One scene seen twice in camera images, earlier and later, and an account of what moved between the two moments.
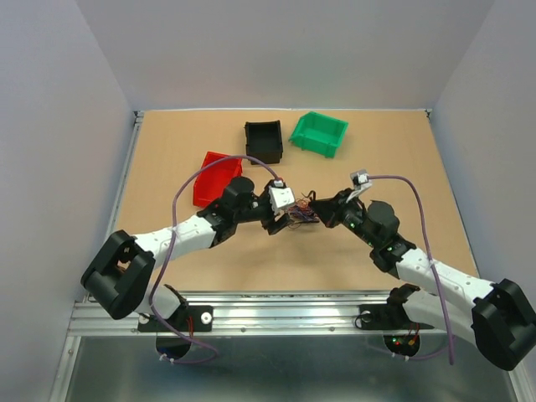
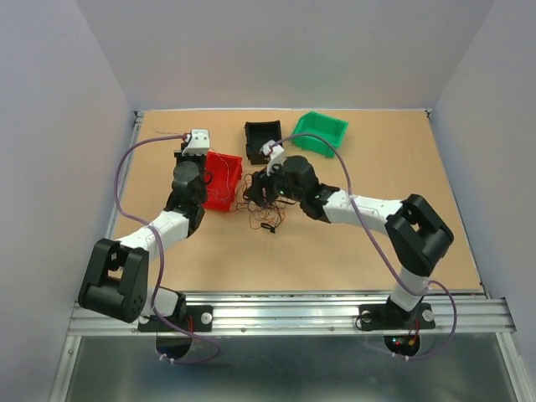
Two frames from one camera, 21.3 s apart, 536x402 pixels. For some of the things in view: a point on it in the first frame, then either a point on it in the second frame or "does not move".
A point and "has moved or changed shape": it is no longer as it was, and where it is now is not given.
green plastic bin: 319,133 does not move
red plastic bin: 211,182 does not move
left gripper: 283,221 → 179,157
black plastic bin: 264,141 does not move
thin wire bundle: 301,211 has moved or changed shape
